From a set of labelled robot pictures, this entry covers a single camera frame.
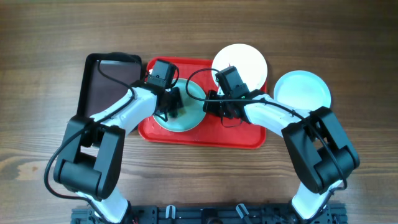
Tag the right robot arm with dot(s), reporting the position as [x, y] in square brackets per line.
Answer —
[322, 155]

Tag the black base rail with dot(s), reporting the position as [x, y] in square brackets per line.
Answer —
[265, 214]

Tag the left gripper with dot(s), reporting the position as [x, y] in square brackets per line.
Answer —
[178, 102]

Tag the light blue plate front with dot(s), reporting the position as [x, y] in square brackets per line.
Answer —
[185, 118]

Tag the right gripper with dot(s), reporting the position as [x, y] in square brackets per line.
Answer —
[211, 107]

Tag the black rectangular tray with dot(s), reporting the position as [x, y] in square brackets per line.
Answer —
[98, 92]

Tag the red plastic tray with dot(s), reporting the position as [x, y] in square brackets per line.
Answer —
[210, 132]

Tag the light blue plate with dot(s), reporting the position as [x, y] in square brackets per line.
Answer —
[302, 90]
[185, 118]

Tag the white plate with stain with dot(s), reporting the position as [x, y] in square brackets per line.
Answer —
[249, 62]

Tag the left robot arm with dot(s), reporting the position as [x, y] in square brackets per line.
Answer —
[88, 162]

